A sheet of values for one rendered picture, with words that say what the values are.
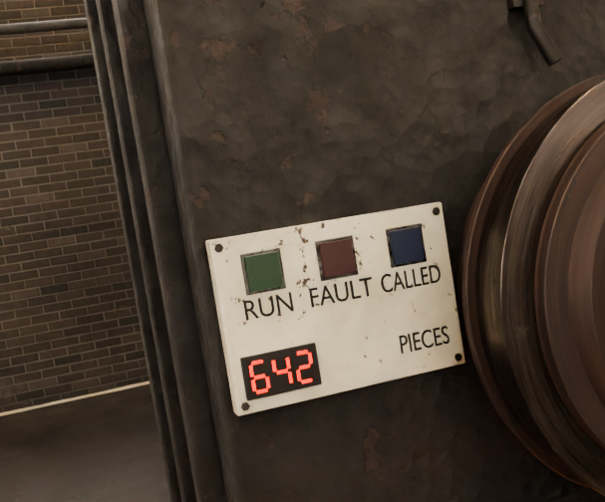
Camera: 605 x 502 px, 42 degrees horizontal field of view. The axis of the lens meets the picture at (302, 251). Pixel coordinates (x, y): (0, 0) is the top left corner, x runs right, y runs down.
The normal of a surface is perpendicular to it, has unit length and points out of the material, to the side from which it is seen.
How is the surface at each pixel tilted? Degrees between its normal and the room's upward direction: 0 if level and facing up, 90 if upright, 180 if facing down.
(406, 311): 90
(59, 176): 90
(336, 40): 90
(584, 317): 89
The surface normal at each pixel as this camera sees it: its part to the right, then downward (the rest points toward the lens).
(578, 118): 0.29, 0.00
